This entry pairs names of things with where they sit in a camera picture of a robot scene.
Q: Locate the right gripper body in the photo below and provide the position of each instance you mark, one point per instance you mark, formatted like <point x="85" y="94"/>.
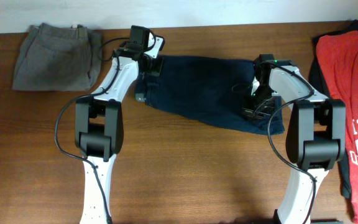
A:
<point x="261" y="102"/>

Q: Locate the folded grey shorts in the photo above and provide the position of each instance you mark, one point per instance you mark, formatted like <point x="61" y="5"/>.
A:
<point x="58" y="59"/>

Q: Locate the navy blue shorts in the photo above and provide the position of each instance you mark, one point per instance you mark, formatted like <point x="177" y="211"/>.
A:
<point x="209" y="90"/>

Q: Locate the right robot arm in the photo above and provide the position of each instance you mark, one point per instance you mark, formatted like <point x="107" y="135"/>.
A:
<point x="315" y="136"/>

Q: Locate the black garment under pile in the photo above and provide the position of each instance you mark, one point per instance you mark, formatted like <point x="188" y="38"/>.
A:
<point x="317" y="80"/>

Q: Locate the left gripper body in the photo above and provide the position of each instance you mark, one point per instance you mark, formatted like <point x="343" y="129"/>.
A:
<point x="153" y="65"/>

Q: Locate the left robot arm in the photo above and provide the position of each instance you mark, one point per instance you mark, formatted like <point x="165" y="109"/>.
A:
<point x="99" y="129"/>

